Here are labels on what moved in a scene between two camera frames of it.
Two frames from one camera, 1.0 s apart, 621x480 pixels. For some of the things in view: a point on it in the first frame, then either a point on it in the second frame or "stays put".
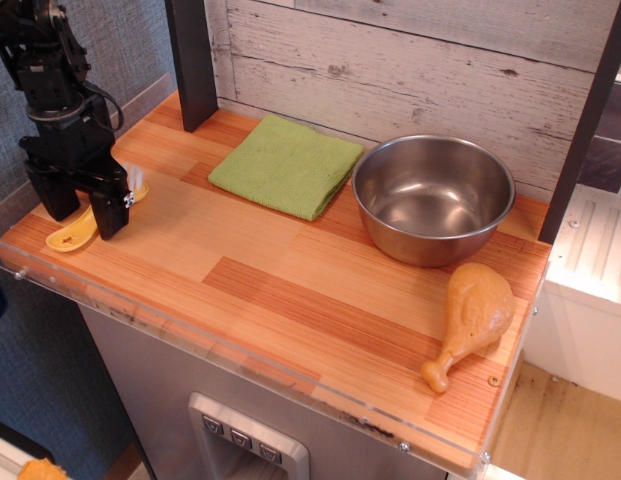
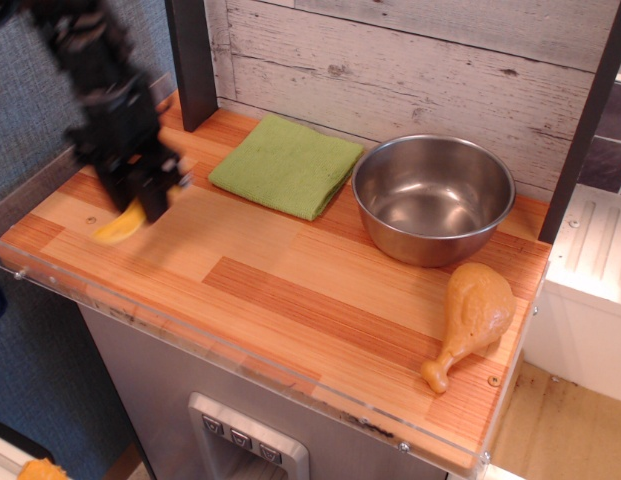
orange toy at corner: x=41 y=469 stays put
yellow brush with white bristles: x=85 y=227 to x=132 y=218
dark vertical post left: x=193 y=60 stays put
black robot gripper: x=74 y=143 to x=121 y=131
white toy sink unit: x=578 y=330 stays put
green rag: x=286 y=167 stays put
